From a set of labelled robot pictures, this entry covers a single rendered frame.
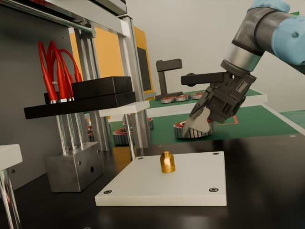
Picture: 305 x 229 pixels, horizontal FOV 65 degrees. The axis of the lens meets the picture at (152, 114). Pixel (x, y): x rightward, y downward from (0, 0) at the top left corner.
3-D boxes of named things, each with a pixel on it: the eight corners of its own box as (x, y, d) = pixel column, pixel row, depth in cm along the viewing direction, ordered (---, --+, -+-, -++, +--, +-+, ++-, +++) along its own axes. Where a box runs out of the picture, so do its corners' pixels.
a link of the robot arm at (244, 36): (273, -7, 45) (250, -10, 52) (241, 49, 50) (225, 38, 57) (303, 9, 47) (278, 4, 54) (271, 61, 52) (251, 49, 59)
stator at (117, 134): (146, 144, 65) (144, 130, 64) (108, 147, 67) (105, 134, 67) (154, 134, 75) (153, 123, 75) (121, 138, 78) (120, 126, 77)
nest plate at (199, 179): (224, 158, 38) (223, 150, 38) (226, 206, 24) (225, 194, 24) (137, 162, 43) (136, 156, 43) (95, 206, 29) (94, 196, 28)
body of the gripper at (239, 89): (223, 122, 57) (251, 77, 51) (194, 103, 60) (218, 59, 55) (233, 117, 63) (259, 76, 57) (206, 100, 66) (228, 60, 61)
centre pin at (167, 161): (176, 167, 34) (174, 149, 34) (174, 172, 32) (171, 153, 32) (163, 168, 35) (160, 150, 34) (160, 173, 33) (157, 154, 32)
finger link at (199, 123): (196, 146, 56) (219, 114, 56) (176, 131, 58) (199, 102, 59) (197, 148, 59) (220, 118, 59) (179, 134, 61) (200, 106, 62)
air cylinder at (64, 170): (105, 171, 40) (100, 140, 40) (81, 192, 33) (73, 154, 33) (79, 173, 42) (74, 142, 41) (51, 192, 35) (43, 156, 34)
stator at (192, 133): (222, 129, 67) (220, 116, 67) (205, 140, 58) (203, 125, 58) (186, 130, 74) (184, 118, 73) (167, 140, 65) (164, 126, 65)
